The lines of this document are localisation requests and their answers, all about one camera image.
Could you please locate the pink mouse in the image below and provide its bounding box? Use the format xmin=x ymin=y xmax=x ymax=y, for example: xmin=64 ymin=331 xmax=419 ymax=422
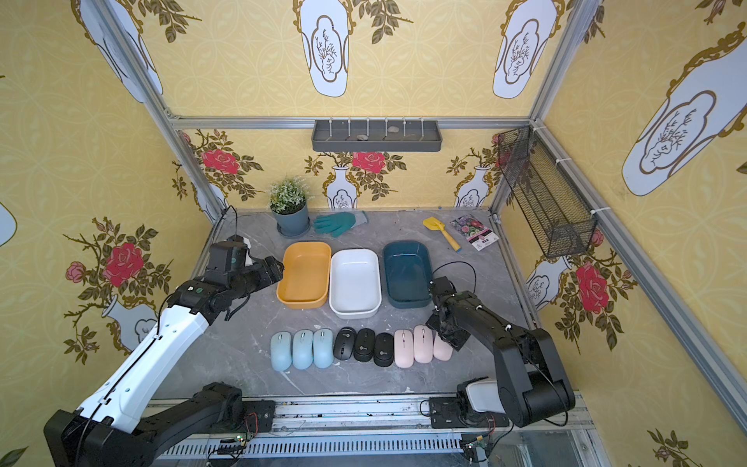
xmin=433 ymin=335 xmax=453 ymax=362
xmin=394 ymin=330 xmax=414 ymax=369
xmin=412 ymin=325 xmax=434 ymax=364

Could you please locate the light blue mouse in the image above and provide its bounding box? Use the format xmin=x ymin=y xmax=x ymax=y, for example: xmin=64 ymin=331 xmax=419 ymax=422
xmin=270 ymin=331 xmax=293 ymax=373
xmin=312 ymin=329 xmax=335 ymax=369
xmin=292 ymin=330 xmax=314 ymax=371

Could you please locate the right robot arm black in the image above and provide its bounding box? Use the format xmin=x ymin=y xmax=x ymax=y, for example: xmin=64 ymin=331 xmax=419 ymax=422
xmin=427 ymin=277 xmax=576 ymax=427

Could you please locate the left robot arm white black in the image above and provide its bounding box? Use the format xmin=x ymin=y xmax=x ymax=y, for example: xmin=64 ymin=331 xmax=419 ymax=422
xmin=44 ymin=235 xmax=284 ymax=466

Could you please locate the teal storage box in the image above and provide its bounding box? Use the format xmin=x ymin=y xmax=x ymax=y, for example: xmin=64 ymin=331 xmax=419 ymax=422
xmin=383 ymin=241 xmax=433 ymax=309

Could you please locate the yellow storage box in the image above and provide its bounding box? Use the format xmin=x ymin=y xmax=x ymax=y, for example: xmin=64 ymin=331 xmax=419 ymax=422
xmin=276 ymin=241 xmax=332 ymax=309

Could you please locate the white storage box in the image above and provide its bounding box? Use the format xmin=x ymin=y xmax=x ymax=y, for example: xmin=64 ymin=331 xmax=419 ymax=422
xmin=329 ymin=248 xmax=382 ymax=319

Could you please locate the black mouse right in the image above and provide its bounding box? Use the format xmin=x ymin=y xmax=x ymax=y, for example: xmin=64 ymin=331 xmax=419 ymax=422
xmin=373 ymin=333 xmax=395 ymax=368

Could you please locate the black mouse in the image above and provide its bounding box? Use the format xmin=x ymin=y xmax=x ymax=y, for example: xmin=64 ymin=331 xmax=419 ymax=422
xmin=373 ymin=333 xmax=395 ymax=368
xmin=333 ymin=327 xmax=357 ymax=361
xmin=353 ymin=328 xmax=377 ymax=362

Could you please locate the black mouse middle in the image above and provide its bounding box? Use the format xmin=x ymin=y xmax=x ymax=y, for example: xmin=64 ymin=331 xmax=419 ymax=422
xmin=353 ymin=328 xmax=377 ymax=362

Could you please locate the flower seed packet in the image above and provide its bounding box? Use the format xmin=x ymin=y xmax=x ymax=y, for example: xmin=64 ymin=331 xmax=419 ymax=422
xmin=451 ymin=214 xmax=499 ymax=251

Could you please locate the potted green plant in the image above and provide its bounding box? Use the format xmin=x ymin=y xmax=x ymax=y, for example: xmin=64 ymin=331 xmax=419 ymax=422
xmin=270 ymin=176 xmax=310 ymax=237

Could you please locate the black mouse left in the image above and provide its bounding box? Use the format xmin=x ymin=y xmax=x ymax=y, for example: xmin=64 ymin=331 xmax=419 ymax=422
xmin=333 ymin=327 xmax=357 ymax=361

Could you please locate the green rubber glove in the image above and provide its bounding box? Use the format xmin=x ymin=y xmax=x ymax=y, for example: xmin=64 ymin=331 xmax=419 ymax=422
xmin=313 ymin=211 xmax=368 ymax=237

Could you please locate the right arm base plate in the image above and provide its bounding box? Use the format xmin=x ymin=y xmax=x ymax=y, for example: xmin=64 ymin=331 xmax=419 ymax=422
xmin=427 ymin=397 xmax=511 ymax=431

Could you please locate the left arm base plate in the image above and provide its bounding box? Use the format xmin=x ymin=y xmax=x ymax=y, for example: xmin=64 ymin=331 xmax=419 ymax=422
xmin=227 ymin=399 xmax=276 ymax=435

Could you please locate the black wire mesh basket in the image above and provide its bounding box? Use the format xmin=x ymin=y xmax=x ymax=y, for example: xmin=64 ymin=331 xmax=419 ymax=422
xmin=496 ymin=126 xmax=597 ymax=259

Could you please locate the grey wall shelf tray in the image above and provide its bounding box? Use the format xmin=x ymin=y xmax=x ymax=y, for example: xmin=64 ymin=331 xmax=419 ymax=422
xmin=311 ymin=118 xmax=444 ymax=153

